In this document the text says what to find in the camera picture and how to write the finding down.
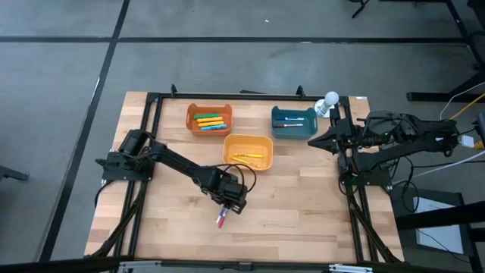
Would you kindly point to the white Expo marker blue cap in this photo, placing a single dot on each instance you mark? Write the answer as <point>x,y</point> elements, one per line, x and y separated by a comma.
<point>288,118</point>

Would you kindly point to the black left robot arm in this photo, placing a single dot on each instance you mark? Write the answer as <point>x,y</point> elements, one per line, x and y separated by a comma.
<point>166,155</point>

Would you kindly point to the teal plastic bin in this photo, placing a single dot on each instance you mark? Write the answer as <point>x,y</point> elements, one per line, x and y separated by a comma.
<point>308,130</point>

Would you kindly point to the white light bulb on base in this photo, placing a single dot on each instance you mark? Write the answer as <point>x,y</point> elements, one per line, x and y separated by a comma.
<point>331,98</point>

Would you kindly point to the teal Sharpie highlighter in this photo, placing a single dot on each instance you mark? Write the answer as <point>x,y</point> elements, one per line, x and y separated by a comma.
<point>214,127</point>

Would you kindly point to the yellow plastic bin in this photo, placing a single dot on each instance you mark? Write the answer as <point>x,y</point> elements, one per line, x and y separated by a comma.
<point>246,142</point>

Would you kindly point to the silver aluminium bracket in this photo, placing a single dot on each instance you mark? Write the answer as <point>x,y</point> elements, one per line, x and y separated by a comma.
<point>350,268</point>
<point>140,265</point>

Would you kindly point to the black cart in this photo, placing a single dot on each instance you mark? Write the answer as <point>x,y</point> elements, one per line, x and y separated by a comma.
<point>435,218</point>

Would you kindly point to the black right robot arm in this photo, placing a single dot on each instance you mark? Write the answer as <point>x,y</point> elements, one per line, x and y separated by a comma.
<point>409,140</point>

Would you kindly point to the white paper sheet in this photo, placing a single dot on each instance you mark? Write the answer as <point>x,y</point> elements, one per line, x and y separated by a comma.
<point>439,239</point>

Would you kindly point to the white power adapter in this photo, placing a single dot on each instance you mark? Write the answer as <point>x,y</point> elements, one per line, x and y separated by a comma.
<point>468,141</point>

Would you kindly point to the yellow Sharpie highlighter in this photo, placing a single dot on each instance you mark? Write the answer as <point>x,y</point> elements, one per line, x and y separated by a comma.
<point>209,120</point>
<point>210,124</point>

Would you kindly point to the orange plastic bin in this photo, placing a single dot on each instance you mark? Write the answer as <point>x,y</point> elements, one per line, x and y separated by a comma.
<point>210,108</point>

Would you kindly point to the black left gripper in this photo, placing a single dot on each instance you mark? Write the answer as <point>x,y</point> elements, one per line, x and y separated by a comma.
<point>229,189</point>

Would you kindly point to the black aluminium table frame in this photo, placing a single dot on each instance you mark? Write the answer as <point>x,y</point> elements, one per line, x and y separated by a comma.
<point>257,96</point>

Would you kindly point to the slim yellow highlighter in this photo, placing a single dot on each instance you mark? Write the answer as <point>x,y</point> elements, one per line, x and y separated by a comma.
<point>248,155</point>
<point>246,162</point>

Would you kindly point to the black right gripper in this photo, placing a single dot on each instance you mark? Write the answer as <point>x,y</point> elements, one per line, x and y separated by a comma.
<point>345,136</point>

